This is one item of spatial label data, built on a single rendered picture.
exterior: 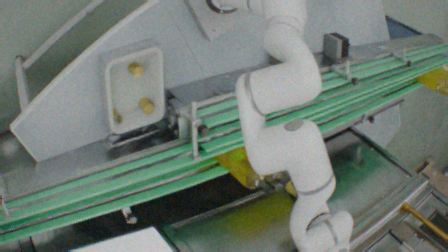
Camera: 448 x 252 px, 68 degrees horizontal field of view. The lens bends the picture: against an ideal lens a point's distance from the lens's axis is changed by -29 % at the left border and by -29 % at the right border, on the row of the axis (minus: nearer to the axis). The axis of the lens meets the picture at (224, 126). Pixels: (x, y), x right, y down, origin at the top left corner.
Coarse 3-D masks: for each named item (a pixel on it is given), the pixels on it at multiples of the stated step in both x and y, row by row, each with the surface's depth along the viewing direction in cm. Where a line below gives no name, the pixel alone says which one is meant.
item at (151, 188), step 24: (384, 96) 172; (312, 120) 153; (336, 120) 153; (192, 168) 130; (216, 168) 130; (120, 192) 119; (144, 192) 119; (168, 192) 121; (48, 216) 106; (72, 216) 107; (96, 216) 110; (0, 240) 93
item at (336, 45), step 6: (324, 36) 157; (330, 36) 155; (336, 36) 156; (342, 36) 156; (324, 42) 158; (330, 42) 155; (336, 42) 152; (342, 42) 153; (348, 42) 155; (324, 48) 160; (330, 48) 156; (336, 48) 153; (342, 48) 155; (348, 48) 157; (330, 54) 158; (336, 54) 154; (342, 54) 156
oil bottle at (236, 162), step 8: (232, 152) 126; (240, 152) 126; (224, 160) 127; (232, 160) 124; (240, 160) 123; (248, 160) 123; (232, 168) 125; (240, 168) 121; (248, 168) 120; (240, 176) 122; (248, 176) 118; (256, 176) 118; (264, 176) 119; (248, 184) 120
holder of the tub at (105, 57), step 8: (144, 40) 118; (152, 40) 118; (120, 48) 114; (128, 48) 114; (136, 48) 113; (144, 48) 113; (160, 48) 115; (104, 56) 110; (112, 56) 109; (120, 56) 109; (104, 64) 107; (104, 72) 109; (104, 80) 111; (104, 88) 113; (104, 96) 115; (104, 104) 118; (104, 112) 120; (104, 120) 122; (136, 128) 130; (144, 128) 130; (152, 128) 130; (112, 136) 126; (120, 136) 126; (128, 136) 126; (136, 136) 126; (112, 144) 122
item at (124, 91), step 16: (112, 64) 107; (128, 64) 118; (144, 64) 121; (160, 64) 116; (112, 80) 117; (128, 80) 120; (144, 80) 123; (160, 80) 118; (112, 96) 119; (128, 96) 123; (144, 96) 126; (160, 96) 121; (112, 112) 114; (128, 112) 125; (160, 112) 123; (112, 128) 116; (128, 128) 119
